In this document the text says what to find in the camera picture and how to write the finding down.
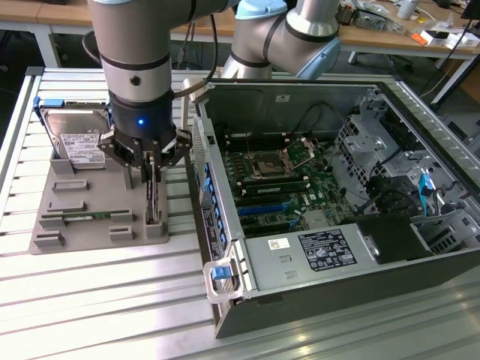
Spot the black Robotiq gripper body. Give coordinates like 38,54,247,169
109,93,178,168

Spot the Nvidia graphics card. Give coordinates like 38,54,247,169
144,149,164,227

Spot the beige corner fixture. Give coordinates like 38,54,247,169
181,76,212,138

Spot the silver hard disk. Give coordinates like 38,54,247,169
43,106,113,170

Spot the blue disk caddy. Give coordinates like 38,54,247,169
32,96,113,158

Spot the green RAM stick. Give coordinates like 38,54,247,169
61,211,113,221

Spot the grey parts rack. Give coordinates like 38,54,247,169
28,124,170,256

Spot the CPU socket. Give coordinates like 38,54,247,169
245,149,297,178

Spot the blue expansion slot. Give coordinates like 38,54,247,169
238,204,287,218

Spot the black RAM stick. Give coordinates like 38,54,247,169
241,180,311,197

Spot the open metal socket cover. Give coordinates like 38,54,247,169
281,136,320,169

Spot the green Dell motherboard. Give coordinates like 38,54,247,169
220,130,363,239

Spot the silver chipset heatsink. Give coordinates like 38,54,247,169
302,210,333,230

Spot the clear corner fixture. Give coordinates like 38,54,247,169
202,256,245,305

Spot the grey power supply unit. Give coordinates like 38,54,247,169
239,223,378,293

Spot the cluttered wooden desk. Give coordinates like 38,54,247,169
337,0,480,106

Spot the grey electronic device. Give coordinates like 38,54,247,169
354,9,389,31

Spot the open black PC case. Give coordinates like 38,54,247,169
181,76,480,341

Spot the white cylinder container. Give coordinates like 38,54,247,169
396,0,420,20

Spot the grey metal disk bay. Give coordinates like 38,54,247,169
410,208,474,257

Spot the orange white black box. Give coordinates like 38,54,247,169
410,29,451,47

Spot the grey computer case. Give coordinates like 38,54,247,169
440,112,480,151

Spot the white small box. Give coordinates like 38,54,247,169
444,31,478,50

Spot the black monitor stand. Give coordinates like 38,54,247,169
460,0,480,20

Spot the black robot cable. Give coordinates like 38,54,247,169
172,13,221,101

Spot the wooden desk white frame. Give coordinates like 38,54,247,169
0,0,241,68

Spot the blue flat wire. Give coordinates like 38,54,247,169
418,172,437,218

